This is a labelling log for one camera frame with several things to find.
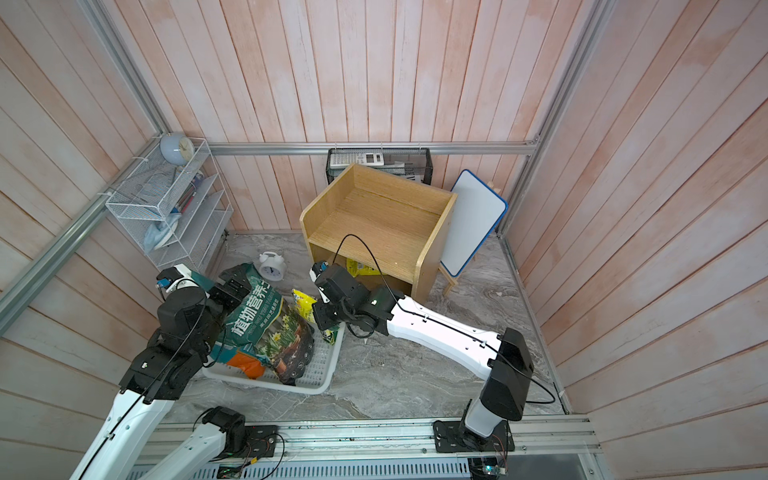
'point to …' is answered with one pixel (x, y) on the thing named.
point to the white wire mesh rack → (177, 213)
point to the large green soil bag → (264, 339)
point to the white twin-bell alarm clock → (272, 266)
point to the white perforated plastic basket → (314, 381)
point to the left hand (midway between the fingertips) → (235, 281)
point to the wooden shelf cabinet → (383, 228)
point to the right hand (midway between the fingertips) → (315, 308)
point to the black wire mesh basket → (410, 163)
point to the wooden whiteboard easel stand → (449, 279)
